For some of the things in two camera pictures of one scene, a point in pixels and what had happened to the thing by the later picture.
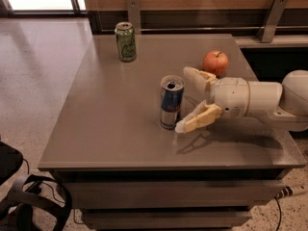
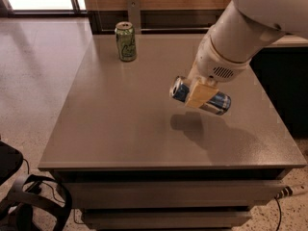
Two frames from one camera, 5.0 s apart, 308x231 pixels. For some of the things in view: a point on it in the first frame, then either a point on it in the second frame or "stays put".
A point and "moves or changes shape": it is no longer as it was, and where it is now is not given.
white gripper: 231,95 to 212,64
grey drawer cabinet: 124,171 stays put
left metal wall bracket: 133,14 stays put
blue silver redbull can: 171,95 moves or changes shape
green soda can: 126,41 stays put
